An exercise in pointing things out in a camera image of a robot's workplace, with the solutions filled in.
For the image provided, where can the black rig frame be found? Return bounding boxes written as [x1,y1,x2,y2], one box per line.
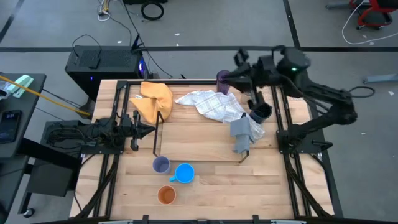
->
[70,79,343,224]

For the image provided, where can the purple faceted plastic tumbler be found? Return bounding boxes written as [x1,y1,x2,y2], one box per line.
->
[216,70,231,95]

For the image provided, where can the red stool with black seat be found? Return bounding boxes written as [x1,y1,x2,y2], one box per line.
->
[349,0,398,30]

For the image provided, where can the yellow strap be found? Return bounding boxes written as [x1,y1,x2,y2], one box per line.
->
[0,74,91,118]

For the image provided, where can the lavender plastic cup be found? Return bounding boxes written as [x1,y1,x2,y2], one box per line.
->
[152,156,172,175]

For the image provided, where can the white cable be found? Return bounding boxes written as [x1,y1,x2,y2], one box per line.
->
[341,0,398,46]

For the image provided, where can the black smartphone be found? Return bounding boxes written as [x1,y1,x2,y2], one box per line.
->
[0,110,22,144]

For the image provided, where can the yellow cloth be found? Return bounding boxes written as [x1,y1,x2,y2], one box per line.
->
[129,81,174,126]

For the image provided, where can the black computer tower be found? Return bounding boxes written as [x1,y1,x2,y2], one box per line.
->
[64,45,147,102]

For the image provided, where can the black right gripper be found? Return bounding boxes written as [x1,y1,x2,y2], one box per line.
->
[222,48,277,108]

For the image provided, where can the black wifi antenna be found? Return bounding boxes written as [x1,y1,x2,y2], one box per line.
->
[130,33,147,54]

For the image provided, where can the grey cloth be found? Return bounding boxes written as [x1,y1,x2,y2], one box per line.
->
[229,116,254,154]

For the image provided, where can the coiled black cable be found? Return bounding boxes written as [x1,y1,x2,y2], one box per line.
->
[140,1,165,21]

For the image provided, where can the dark navy mug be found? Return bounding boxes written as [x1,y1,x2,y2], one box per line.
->
[249,102,273,124]

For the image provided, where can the grey bar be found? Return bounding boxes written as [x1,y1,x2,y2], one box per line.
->
[363,73,398,85]

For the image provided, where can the black cable loop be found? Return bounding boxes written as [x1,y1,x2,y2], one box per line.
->
[348,86,376,99]

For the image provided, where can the black desk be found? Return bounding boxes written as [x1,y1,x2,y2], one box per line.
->
[0,73,82,218]

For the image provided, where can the orange plastic cup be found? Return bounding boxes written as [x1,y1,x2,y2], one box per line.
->
[157,185,177,205]

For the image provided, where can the small black box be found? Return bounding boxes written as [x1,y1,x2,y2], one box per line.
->
[86,55,101,70]

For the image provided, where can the white plaid cloth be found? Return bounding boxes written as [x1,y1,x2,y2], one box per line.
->
[175,90,266,144]

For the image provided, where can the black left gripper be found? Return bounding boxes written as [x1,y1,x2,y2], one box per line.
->
[119,110,155,152]

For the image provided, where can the blue plastic mug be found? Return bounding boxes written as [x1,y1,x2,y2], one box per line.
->
[169,163,196,184]

